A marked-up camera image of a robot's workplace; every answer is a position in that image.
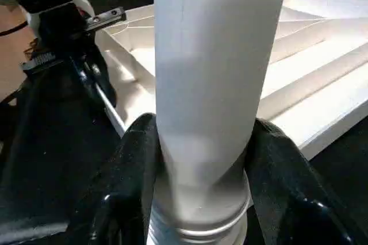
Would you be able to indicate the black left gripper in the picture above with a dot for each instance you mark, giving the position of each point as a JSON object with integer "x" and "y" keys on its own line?
{"x": 66, "y": 38}

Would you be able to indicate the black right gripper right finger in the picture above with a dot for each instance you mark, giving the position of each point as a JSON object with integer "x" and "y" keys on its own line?
{"x": 293, "y": 193}

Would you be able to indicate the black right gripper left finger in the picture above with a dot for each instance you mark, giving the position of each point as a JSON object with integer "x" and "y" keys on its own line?
{"x": 123, "y": 193}

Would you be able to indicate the white plastic table leg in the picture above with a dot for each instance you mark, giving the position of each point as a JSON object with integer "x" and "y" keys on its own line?
{"x": 213, "y": 84}

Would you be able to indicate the black work mat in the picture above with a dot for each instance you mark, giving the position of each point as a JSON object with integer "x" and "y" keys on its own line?
{"x": 46, "y": 170}

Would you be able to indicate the white plastic table top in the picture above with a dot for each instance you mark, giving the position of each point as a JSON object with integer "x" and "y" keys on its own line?
{"x": 322, "y": 67}

